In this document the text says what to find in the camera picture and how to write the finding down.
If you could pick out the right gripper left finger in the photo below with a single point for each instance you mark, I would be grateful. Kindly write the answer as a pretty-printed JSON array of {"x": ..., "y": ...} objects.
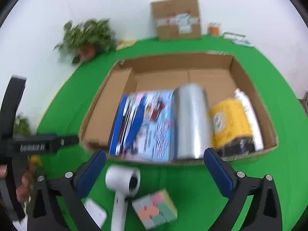
[{"x": 44, "y": 212}]

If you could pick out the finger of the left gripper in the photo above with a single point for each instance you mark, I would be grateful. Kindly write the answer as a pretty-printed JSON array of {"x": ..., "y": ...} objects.
[
  {"x": 10, "y": 104},
  {"x": 63, "y": 141}
]

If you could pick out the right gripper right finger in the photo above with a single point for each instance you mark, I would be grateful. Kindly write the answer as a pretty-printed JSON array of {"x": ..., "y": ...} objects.
[{"x": 264, "y": 212}]

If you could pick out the white case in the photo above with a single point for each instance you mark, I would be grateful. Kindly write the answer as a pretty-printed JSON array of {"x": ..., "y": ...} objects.
[{"x": 97, "y": 213}]

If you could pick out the white handheld fan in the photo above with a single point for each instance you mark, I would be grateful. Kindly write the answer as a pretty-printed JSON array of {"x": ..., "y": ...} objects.
[{"x": 125, "y": 182}]

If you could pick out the blue pen pack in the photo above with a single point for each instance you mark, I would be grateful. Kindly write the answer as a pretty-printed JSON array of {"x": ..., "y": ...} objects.
[{"x": 127, "y": 123}]

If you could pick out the yellow black tin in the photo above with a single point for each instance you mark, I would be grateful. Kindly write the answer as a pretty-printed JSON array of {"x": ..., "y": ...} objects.
[{"x": 232, "y": 133}]

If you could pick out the pastel rubik's cube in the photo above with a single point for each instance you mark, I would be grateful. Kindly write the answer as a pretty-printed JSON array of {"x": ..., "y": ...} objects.
[{"x": 155, "y": 209}]

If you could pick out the silver metal can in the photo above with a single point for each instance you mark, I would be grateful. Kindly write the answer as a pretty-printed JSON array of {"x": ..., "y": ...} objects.
[{"x": 192, "y": 131}]

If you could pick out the white spray bottle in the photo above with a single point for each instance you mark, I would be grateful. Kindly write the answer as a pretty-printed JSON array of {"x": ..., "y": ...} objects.
[{"x": 252, "y": 119}]

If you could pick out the person's left hand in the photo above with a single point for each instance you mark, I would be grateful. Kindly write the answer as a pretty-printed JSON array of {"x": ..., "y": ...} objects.
[{"x": 23, "y": 191}]

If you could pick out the green table cloth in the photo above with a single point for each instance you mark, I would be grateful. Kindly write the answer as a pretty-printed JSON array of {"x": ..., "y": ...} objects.
[{"x": 192, "y": 189}]

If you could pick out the potted green plant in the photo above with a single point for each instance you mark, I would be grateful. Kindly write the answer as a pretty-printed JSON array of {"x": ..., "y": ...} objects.
[{"x": 86, "y": 40}]

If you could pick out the yellow paper envelope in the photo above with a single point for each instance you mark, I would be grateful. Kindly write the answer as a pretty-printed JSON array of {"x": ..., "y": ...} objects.
[{"x": 123, "y": 44}]

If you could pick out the open cardboard tray box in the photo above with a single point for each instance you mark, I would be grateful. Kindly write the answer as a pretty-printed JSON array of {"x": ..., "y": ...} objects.
[{"x": 218, "y": 74}]

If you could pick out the sealed cardboard box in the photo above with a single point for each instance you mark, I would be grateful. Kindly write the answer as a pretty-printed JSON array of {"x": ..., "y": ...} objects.
[{"x": 177, "y": 19}]

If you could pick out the light blue flat case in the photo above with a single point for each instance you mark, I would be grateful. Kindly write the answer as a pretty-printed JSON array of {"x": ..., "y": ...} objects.
[{"x": 243, "y": 43}]

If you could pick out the orange clear jar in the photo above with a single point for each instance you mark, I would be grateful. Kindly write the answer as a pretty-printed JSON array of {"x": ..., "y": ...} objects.
[{"x": 214, "y": 29}]

